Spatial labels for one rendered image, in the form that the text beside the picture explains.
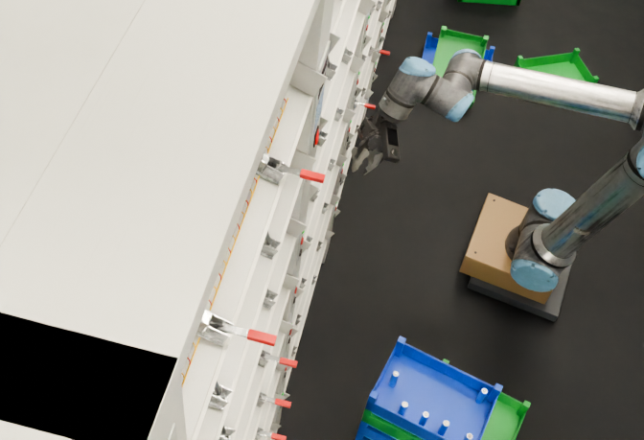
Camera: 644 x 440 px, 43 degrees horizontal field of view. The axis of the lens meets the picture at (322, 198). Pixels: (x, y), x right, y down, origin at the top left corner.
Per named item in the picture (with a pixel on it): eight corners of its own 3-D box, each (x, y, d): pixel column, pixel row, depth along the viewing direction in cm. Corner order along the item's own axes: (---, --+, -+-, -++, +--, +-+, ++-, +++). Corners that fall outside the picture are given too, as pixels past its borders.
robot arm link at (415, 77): (437, 77, 220) (404, 57, 220) (414, 114, 226) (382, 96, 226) (440, 66, 229) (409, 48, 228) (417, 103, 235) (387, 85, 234)
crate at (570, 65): (572, 60, 371) (578, 47, 365) (592, 92, 360) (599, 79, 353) (512, 69, 364) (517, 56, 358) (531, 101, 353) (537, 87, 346)
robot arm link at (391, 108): (418, 111, 229) (390, 104, 224) (409, 125, 232) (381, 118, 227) (406, 94, 236) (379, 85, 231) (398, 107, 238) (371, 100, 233)
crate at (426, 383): (495, 398, 222) (503, 385, 216) (470, 462, 211) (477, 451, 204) (395, 348, 229) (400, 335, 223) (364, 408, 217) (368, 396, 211)
